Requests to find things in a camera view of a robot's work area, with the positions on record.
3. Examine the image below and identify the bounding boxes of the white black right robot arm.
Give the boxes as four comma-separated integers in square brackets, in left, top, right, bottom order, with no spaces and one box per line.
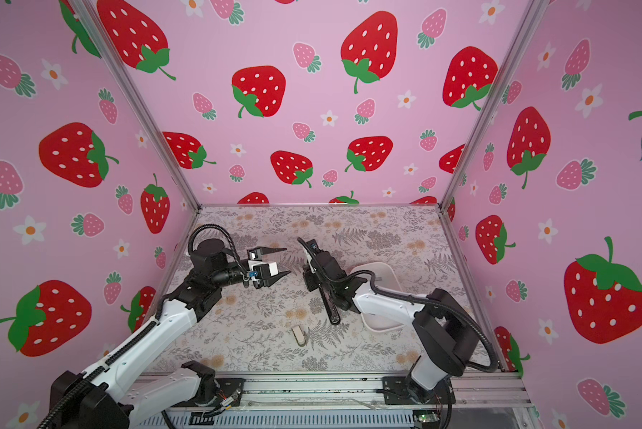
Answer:
[298,238,499,403]

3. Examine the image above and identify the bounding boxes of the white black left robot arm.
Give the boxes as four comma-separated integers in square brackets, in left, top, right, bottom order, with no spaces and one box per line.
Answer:
[39,223,287,428]

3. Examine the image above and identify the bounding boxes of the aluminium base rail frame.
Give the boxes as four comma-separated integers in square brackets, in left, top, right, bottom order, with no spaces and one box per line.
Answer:
[105,369,542,429]

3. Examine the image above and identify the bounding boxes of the beige eraser block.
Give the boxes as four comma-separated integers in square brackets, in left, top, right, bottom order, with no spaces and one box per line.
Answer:
[292,325,307,347]

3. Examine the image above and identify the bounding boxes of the aluminium corner post right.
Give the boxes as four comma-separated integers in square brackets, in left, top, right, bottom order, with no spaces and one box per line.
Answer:
[440,0,549,214]

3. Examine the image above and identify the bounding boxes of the white plastic tray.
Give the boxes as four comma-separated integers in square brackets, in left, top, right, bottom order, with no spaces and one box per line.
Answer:
[350,262,404,334]

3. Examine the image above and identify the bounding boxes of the aluminium corner post left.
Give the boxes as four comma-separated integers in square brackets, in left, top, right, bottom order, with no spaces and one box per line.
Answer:
[71,0,200,213]

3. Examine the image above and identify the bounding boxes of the aluminium corner post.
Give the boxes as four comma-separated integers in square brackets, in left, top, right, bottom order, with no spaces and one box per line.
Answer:
[71,0,200,213]
[440,0,549,214]

